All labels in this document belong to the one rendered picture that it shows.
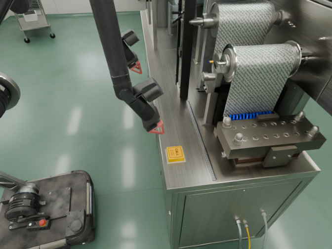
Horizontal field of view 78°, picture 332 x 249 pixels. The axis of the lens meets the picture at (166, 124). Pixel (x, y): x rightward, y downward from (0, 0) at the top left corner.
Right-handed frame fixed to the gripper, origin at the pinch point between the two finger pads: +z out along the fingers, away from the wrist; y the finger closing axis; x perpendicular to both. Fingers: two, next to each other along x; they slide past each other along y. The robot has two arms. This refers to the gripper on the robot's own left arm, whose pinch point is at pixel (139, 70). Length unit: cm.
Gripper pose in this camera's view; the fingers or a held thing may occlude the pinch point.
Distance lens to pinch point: 124.8
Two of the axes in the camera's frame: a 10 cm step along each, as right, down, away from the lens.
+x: -8.4, 5.1, 1.7
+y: -2.6, -6.6, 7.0
